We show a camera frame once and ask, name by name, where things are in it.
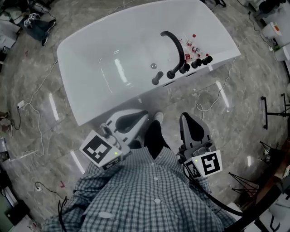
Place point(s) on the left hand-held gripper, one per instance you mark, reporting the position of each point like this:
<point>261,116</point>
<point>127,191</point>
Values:
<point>99,149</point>

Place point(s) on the person's black trousers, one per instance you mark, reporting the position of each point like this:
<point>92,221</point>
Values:
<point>156,140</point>

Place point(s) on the person's checked shirt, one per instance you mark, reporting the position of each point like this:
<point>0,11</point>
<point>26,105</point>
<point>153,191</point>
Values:
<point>145,194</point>

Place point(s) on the black floor box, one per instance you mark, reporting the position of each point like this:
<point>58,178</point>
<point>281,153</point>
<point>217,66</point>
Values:
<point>3,54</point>

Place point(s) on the black metal rack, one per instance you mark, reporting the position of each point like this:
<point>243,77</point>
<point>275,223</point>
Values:
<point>266,113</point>

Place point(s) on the black faucet knob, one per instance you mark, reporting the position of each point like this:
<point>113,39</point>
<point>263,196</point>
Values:
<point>185,68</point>
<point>196,63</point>
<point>207,60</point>

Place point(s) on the white floor socket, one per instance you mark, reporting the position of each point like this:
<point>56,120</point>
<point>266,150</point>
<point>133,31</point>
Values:
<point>38,188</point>

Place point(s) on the white bin with orange label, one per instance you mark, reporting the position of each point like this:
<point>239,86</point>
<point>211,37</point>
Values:
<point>272,30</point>

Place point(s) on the black curved faucet spout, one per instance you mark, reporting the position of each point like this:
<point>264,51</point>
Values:
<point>179,48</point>

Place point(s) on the person's white shoe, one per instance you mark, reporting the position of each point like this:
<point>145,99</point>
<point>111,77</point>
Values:
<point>158,117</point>

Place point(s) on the green bottle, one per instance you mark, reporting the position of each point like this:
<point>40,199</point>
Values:
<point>277,47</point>

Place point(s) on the pile of clear plastic bottles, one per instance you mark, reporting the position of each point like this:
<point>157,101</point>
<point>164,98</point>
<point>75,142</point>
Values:
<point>194,49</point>

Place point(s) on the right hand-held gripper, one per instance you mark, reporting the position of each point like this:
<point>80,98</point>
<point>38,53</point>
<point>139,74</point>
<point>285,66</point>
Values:
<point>210,164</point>

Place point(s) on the white floor appliance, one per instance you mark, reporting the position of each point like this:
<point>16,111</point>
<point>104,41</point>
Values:
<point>8,36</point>

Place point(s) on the red tape mark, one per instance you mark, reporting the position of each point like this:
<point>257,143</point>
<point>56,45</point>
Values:
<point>26,53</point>
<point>62,185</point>

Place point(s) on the white power strip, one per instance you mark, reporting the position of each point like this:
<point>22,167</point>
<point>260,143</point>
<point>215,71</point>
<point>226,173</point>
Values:
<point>21,104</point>

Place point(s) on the plain white bin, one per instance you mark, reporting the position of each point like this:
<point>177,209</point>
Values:
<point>283,53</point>

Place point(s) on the white bathtub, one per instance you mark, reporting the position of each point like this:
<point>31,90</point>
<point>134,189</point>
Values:
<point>102,68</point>

